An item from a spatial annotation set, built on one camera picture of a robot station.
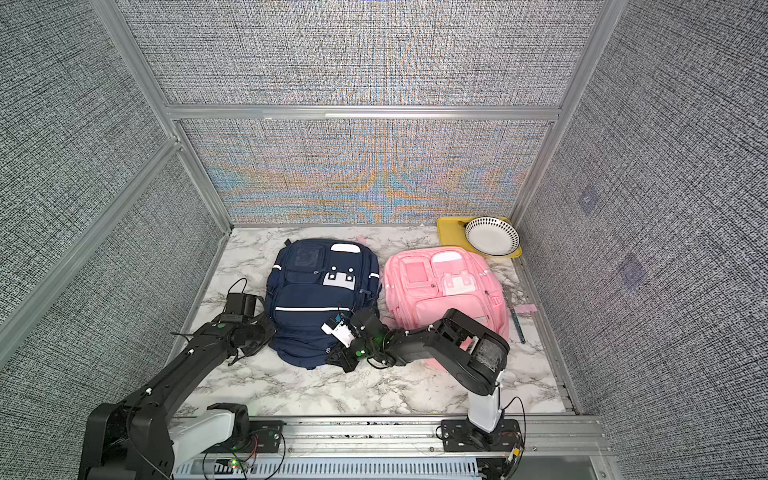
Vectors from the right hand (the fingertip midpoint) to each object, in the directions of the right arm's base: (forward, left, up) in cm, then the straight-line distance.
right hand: (326, 354), depth 83 cm
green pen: (+10, -57, -4) cm, 58 cm away
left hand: (+8, +15, +1) cm, 17 cm away
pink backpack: (+22, -29, +1) cm, 37 cm away
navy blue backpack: (+24, +8, -1) cm, 25 cm away
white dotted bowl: (+48, -58, -4) cm, 75 cm away
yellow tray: (+51, -43, -7) cm, 67 cm away
